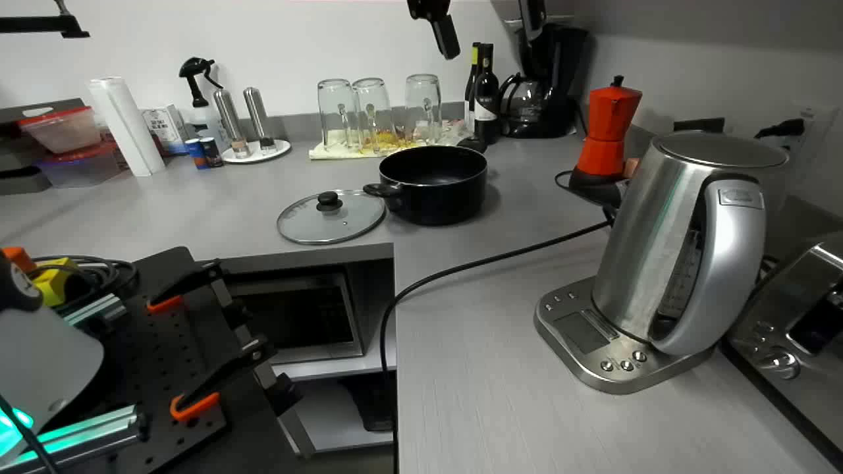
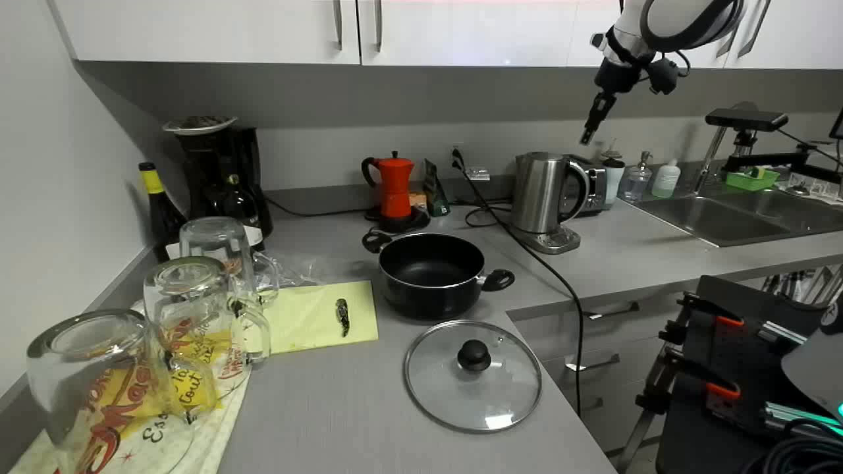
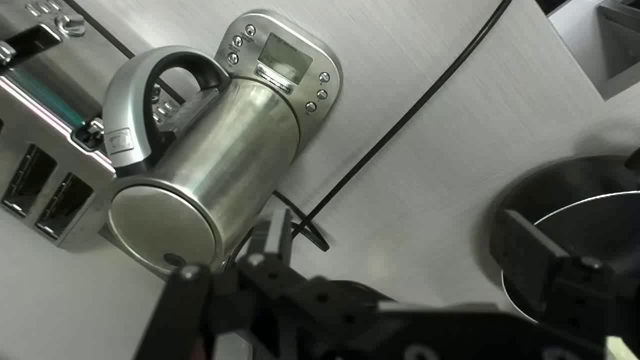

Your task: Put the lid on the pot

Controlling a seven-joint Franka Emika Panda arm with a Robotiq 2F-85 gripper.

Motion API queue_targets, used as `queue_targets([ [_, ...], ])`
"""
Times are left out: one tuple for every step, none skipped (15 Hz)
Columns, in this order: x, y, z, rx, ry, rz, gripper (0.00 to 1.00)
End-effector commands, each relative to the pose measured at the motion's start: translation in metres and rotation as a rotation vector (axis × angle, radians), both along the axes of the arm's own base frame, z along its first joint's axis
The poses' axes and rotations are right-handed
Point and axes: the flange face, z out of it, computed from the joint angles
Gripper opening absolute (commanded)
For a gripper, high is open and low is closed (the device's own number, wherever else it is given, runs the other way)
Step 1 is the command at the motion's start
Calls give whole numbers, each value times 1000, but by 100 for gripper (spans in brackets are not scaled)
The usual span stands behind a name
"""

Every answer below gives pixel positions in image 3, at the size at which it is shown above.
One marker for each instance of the black cooking pot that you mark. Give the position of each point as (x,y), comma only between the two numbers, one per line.
(527,192)

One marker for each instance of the silver toaster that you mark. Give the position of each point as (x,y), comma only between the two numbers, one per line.
(40,121)

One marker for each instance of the silver kettle base with display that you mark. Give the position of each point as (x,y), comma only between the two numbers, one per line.
(286,60)

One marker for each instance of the grey box frame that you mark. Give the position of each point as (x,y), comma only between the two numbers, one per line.
(621,60)

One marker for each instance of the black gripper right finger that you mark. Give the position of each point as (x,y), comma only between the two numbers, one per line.
(532,253)

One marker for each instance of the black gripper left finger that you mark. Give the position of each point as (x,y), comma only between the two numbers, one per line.
(281,301)

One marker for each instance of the stainless steel electric kettle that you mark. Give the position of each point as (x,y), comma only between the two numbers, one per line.
(221,166)

